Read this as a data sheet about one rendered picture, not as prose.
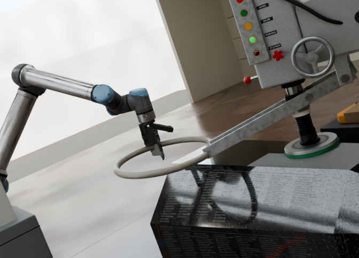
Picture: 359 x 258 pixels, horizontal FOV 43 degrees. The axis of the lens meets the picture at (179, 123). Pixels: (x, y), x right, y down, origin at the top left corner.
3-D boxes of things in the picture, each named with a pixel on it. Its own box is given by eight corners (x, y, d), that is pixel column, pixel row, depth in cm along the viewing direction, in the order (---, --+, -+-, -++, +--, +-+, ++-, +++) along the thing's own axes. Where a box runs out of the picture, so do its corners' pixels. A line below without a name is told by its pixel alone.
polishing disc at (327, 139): (275, 151, 193) (274, 149, 193) (314, 133, 200) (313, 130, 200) (306, 157, 173) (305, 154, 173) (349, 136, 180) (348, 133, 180)
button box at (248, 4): (271, 59, 172) (248, -16, 167) (270, 60, 170) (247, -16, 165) (251, 64, 175) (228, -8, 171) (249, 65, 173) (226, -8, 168)
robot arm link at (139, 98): (130, 89, 234) (148, 84, 231) (138, 112, 236) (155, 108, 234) (124, 93, 225) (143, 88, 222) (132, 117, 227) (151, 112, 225)
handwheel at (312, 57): (341, 67, 167) (329, 27, 165) (340, 72, 158) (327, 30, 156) (299, 78, 173) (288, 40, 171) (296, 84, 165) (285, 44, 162)
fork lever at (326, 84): (357, 70, 181) (351, 59, 181) (357, 79, 164) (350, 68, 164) (217, 147, 212) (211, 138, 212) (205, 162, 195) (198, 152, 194)
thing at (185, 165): (229, 135, 224) (228, 130, 224) (197, 174, 181) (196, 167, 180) (141, 147, 244) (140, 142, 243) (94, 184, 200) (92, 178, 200)
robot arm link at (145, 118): (152, 108, 235) (154, 110, 226) (155, 117, 236) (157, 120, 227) (135, 114, 234) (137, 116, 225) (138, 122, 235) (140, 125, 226)
